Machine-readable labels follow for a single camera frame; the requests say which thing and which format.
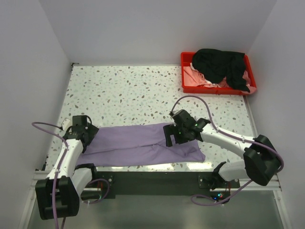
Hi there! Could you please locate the aluminium rail frame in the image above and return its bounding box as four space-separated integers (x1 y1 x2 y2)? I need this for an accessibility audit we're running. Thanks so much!
30 169 283 191

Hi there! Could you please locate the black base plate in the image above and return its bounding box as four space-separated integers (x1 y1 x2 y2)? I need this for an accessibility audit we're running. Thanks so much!
81 171 240 201

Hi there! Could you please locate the pink t shirt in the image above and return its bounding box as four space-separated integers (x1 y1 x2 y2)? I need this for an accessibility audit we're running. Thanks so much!
183 63 257 94

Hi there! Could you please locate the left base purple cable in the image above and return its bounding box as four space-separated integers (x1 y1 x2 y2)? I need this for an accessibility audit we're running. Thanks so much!
81 178 112 205

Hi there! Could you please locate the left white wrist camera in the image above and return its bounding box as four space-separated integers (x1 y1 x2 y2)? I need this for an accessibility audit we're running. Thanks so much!
61 118 72 131

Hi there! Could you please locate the black t shirt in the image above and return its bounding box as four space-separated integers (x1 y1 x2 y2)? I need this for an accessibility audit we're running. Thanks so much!
192 49 250 93

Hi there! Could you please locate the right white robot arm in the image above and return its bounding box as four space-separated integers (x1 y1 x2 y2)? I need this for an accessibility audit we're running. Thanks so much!
163 110 283 189

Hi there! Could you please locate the purple t shirt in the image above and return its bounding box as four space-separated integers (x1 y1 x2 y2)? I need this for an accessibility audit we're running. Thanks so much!
77 123 205 167

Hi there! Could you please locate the red plastic bin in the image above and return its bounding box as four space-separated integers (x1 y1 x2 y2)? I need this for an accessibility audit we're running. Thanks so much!
181 52 257 95

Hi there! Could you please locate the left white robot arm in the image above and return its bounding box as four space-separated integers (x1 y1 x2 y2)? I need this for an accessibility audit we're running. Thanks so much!
35 115 99 220

